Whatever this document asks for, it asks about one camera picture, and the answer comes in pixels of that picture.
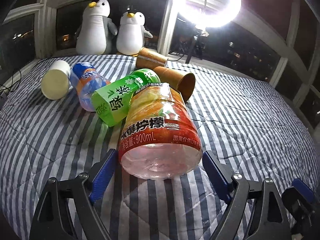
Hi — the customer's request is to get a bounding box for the blue orange soda bottle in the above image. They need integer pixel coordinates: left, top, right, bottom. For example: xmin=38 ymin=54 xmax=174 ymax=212
xmin=70 ymin=62 xmax=110 ymax=112

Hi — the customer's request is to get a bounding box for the white ring light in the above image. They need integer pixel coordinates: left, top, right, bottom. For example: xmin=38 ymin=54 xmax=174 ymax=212
xmin=172 ymin=0 xmax=241 ymax=30

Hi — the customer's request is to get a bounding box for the green tea bottle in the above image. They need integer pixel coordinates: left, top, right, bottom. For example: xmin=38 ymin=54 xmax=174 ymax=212
xmin=91 ymin=68 xmax=160 ymax=127

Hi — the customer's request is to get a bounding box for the large red lemon tea bottle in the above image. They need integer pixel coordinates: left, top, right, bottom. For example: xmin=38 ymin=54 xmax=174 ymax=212
xmin=118 ymin=83 xmax=202 ymax=179

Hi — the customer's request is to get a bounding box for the blue white striped quilt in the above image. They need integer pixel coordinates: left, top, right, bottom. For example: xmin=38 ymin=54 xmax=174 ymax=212
xmin=1 ymin=58 xmax=319 ymax=239

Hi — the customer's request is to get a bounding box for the black power cable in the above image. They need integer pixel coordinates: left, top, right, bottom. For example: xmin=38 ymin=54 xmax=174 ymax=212
xmin=0 ymin=68 xmax=23 ymax=100

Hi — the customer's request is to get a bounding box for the large penguin plush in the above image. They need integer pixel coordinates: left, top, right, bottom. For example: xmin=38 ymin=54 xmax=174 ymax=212
xmin=76 ymin=0 xmax=118 ymax=55

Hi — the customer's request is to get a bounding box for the brown paper cup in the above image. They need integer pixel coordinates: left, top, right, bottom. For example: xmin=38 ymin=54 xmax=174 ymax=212
xmin=136 ymin=47 xmax=168 ymax=70
xmin=153 ymin=66 xmax=196 ymax=102

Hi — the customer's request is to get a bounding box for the brown paper cup front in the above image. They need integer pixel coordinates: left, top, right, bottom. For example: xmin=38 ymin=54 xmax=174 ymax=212
xmin=153 ymin=66 xmax=196 ymax=102

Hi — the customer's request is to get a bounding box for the white paper cup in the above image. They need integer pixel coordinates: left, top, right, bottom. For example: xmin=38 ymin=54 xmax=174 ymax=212
xmin=41 ymin=60 xmax=71 ymax=100

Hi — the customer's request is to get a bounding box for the black tripod stand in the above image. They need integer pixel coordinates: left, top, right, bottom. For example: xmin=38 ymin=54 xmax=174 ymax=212
xmin=177 ymin=29 xmax=209 ymax=64

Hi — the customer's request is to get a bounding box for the brown paper cup rear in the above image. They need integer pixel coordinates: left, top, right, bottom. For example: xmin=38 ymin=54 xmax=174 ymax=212
xmin=136 ymin=47 xmax=168 ymax=70

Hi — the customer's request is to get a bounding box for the small penguin plush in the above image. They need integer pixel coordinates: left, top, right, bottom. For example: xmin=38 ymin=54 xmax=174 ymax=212
xmin=116 ymin=12 xmax=153 ymax=55

